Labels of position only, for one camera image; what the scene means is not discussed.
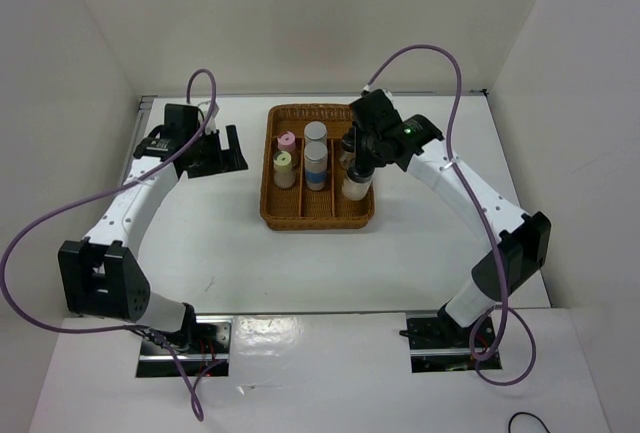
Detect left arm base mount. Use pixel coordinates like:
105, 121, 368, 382
136, 315, 233, 379

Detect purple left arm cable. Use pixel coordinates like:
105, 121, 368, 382
0, 69, 220, 422

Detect black cap clear bottle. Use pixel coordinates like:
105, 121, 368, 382
341, 164, 374, 201
339, 128, 355, 170

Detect yellow cap spice bottle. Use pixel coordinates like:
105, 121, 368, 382
273, 151, 296, 189

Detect silver lid blue label jar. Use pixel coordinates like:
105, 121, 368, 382
304, 121, 328, 145

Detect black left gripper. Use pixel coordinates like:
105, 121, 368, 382
187, 125, 247, 178

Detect brown wicker divided basket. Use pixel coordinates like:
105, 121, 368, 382
260, 103, 375, 231

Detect thin black cable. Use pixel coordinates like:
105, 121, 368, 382
508, 411, 551, 433

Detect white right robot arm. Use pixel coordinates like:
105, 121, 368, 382
348, 90, 551, 346

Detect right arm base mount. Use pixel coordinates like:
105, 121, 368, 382
399, 312, 502, 373

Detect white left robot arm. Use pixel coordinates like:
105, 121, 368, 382
58, 104, 248, 353

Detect aluminium table edge rail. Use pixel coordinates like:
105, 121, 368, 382
79, 87, 491, 317

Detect pink cap spice bottle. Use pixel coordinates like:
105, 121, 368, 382
277, 131, 297, 157

